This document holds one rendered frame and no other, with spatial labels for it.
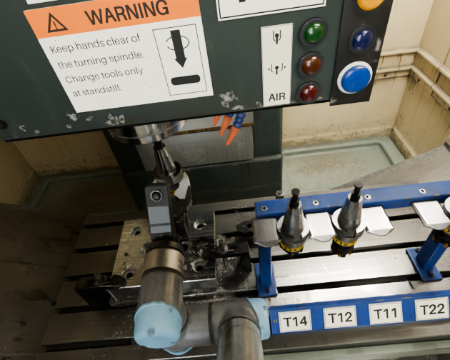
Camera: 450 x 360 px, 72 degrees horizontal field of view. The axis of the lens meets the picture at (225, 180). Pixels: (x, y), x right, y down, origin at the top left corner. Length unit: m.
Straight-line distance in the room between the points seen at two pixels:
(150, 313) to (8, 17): 0.42
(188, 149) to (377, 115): 1.04
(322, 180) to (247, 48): 1.35
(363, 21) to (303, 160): 1.42
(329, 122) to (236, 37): 1.44
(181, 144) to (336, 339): 0.81
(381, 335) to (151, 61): 0.81
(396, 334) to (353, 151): 1.12
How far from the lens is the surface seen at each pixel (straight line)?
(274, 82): 0.35
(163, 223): 0.61
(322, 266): 0.97
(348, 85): 0.37
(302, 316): 0.85
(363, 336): 0.91
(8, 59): 0.39
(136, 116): 0.38
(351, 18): 0.35
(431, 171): 1.46
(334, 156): 1.78
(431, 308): 0.95
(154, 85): 0.35
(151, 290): 0.55
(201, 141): 1.20
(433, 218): 0.73
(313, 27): 0.33
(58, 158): 1.96
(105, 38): 0.34
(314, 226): 0.65
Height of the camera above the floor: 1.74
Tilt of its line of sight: 45 degrees down
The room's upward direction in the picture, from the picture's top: 9 degrees counter-clockwise
